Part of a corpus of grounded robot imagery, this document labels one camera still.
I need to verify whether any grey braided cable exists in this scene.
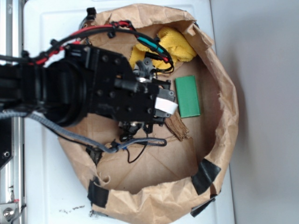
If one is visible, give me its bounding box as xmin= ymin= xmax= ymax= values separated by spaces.
xmin=0 ymin=110 xmax=167 ymax=154

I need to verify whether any brown wood bark piece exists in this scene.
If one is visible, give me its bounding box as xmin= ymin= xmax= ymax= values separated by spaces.
xmin=165 ymin=115 xmax=189 ymax=141

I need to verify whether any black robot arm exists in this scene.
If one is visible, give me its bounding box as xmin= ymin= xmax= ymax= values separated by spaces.
xmin=0 ymin=44 xmax=178 ymax=141

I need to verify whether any aluminium frame rail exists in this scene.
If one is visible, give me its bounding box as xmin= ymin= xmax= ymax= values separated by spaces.
xmin=0 ymin=0 xmax=26 ymax=224

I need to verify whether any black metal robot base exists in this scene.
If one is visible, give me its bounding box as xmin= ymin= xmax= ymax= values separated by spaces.
xmin=0 ymin=119 xmax=13 ymax=169

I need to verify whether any yellow crumpled cloth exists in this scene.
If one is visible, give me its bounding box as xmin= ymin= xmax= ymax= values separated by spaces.
xmin=129 ymin=27 xmax=197 ymax=72

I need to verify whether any brown paper bag container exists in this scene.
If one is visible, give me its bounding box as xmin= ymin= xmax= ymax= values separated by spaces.
xmin=60 ymin=3 xmax=239 ymax=224

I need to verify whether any green rectangular block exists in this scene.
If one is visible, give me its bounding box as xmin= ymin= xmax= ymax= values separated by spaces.
xmin=175 ymin=76 xmax=201 ymax=118

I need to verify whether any red and black cable bundle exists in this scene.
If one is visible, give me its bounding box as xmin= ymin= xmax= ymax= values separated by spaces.
xmin=21 ymin=20 xmax=175 ymax=73

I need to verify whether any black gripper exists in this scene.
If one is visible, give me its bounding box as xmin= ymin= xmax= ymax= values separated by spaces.
xmin=64 ymin=44 xmax=178 ymax=142

